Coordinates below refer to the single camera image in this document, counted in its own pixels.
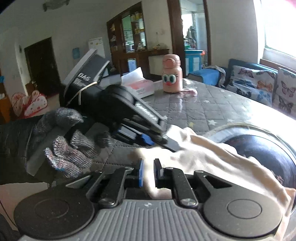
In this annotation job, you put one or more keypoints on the pink cartoon water bottle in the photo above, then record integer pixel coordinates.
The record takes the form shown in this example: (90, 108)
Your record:
(172, 76)

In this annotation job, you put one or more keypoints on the grey quilted star tablecloth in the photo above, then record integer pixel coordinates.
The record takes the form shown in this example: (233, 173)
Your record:
(253, 129)

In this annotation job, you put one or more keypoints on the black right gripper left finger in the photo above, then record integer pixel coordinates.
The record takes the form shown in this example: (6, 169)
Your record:
(140, 172)

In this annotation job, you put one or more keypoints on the blue sofa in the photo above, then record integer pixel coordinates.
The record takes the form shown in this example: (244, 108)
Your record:
(203, 77)

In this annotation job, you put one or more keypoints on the grey knit gloved hand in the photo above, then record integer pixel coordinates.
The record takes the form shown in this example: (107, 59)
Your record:
(69, 156)

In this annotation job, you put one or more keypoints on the pink tissue box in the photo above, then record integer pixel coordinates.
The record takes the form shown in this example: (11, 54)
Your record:
(135, 80)

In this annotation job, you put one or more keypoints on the dark wooden display cabinet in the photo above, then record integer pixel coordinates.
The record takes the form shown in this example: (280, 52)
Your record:
(127, 38)

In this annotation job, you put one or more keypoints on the right butterfly pillow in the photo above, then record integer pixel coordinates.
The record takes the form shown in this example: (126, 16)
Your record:
(284, 96)

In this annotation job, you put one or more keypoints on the cream shirt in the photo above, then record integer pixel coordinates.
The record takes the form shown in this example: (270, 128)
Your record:
(222, 160)

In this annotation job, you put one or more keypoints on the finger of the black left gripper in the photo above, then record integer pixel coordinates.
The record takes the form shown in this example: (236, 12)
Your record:
(131, 136)
(169, 144)

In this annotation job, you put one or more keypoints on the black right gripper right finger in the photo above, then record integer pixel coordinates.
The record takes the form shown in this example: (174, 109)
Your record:
(158, 174)

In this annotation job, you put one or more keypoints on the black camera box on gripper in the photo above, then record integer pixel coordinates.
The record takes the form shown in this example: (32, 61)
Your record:
(87, 72)

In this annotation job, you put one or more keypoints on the left butterfly pillow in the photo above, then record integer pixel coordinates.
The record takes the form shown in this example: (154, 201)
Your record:
(257, 85)

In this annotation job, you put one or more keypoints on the red white heart cushion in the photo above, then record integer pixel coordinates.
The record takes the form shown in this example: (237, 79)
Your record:
(25, 106)

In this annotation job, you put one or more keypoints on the grey cloth on sofa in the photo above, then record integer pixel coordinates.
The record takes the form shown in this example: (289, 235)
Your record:
(217, 75)

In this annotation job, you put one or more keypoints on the butterfly pillow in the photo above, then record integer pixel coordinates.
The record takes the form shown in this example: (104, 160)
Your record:
(284, 96)
(257, 85)

